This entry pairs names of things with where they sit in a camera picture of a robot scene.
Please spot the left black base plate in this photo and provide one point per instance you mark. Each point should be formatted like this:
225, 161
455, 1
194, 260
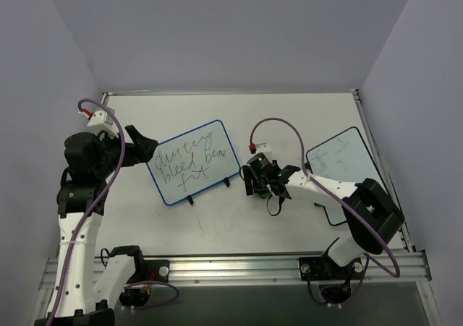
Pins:
156, 270

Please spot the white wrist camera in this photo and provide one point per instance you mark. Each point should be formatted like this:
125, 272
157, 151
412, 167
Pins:
264, 148
101, 121

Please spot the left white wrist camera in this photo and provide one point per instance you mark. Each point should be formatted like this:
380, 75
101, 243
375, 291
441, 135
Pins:
101, 121

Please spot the blue framed whiteboard with writing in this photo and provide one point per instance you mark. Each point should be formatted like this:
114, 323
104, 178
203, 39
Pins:
192, 162

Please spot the green whiteboard eraser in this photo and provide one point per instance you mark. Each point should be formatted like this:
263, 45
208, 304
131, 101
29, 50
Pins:
264, 195

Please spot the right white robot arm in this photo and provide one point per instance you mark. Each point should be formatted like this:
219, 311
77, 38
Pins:
372, 216

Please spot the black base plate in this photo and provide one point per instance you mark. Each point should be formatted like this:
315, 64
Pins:
324, 268
156, 270

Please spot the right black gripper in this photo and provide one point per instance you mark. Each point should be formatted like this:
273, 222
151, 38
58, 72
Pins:
249, 183

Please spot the aluminium mounting rail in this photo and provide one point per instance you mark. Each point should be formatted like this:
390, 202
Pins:
279, 270

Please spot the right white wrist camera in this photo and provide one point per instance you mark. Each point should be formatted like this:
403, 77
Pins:
264, 148

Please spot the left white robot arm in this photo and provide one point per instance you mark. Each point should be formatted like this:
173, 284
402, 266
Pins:
78, 299

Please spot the black framed whiteboard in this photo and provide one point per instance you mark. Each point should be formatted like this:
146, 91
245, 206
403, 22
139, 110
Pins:
344, 157

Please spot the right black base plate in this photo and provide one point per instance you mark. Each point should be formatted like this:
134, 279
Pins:
324, 268

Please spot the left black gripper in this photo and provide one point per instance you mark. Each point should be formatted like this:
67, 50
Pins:
127, 152

